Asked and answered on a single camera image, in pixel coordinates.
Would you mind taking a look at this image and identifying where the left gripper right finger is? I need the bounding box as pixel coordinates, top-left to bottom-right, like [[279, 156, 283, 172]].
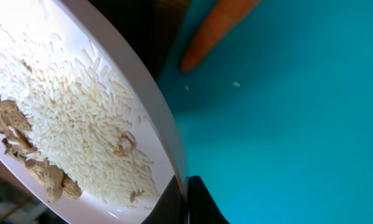
[[188, 175, 229, 224]]

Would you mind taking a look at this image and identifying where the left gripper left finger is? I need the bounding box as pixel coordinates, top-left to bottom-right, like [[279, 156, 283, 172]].
[[142, 176, 187, 224]]

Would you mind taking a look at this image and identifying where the white rice pile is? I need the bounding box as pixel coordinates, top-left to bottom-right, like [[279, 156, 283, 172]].
[[0, 29, 160, 206]]

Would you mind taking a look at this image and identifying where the peanut pile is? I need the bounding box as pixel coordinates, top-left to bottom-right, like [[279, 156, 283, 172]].
[[0, 96, 82, 203]]

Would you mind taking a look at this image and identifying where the orange carrot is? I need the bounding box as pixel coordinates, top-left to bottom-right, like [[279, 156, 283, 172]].
[[180, 0, 260, 73]]

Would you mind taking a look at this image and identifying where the teal serving tray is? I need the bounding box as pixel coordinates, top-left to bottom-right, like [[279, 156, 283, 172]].
[[158, 0, 373, 223]]

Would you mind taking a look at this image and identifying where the black plastic tray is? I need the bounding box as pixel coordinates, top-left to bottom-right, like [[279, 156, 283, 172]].
[[89, 0, 190, 79]]

